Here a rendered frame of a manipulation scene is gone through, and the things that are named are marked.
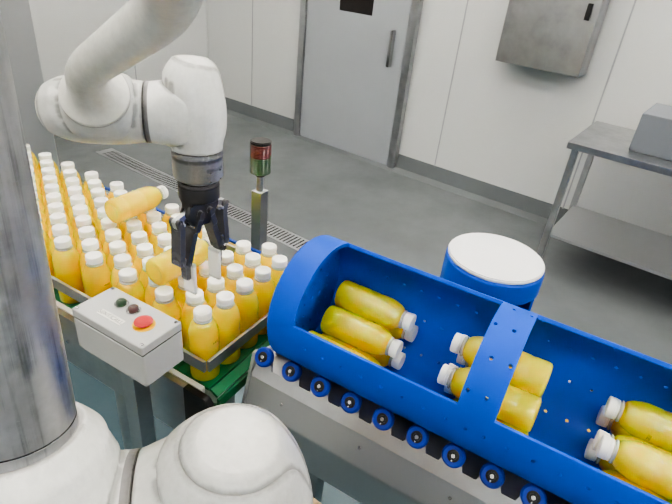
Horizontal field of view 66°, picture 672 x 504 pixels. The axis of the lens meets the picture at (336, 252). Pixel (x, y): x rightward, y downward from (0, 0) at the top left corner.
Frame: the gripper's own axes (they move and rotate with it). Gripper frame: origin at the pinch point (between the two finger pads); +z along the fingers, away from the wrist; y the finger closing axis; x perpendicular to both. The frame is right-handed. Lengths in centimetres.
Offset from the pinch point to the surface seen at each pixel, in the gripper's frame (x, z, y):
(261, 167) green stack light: 25, -2, 50
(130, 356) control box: 2.5, 11.6, -17.2
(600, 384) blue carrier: -76, 11, 31
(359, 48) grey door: 169, 13, 372
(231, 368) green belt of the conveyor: -3.1, 27.7, 4.7
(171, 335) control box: -0.9, 9.4, -10.0
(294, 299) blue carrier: -19.3, 0.9, 4.9
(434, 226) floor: 41, 115, 284
